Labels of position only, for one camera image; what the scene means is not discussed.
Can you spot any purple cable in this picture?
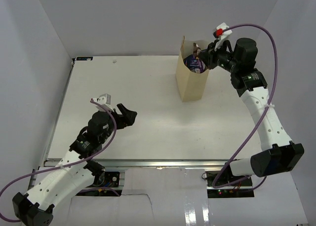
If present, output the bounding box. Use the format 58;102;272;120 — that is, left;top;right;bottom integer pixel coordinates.
211;23;277;193
0;99;121;223

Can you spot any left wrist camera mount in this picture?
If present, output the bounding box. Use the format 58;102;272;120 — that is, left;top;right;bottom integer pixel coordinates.
90;94;114;112

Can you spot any left blue table label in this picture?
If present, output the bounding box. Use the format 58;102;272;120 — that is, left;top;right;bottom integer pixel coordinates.
75;56;93;61

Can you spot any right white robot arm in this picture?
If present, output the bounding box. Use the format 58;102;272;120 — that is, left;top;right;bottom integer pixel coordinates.
199;38;304;186

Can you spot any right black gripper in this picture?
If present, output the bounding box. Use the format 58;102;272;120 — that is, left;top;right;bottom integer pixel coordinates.
198;39;240;74

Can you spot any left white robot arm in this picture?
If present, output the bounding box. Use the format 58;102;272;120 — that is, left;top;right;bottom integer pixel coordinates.
12;100;137;226

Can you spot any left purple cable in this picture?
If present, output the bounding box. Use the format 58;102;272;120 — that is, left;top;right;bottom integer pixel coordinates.
0;99;121;223

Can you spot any aluminium front rail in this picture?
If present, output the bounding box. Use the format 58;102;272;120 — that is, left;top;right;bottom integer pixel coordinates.
43;159;262;168

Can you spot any brown paper bag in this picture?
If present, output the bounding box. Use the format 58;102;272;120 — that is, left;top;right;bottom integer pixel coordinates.
175;36;209;102

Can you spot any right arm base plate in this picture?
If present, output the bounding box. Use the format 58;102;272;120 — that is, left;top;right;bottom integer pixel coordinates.
201;171;254;199

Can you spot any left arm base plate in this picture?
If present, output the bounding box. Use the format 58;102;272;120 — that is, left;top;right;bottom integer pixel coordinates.
93;172;120;188

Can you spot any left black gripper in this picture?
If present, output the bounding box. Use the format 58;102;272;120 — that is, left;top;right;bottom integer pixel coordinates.
99;103;137;143

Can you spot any brown chocolate bar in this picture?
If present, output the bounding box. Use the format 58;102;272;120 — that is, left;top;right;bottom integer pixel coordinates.
193;42;201;57

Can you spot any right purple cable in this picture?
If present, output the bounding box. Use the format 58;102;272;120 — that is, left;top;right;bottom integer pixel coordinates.
211;23;277;193

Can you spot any dark purple snack bag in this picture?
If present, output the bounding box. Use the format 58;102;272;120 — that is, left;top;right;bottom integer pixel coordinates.
183;54;205;74

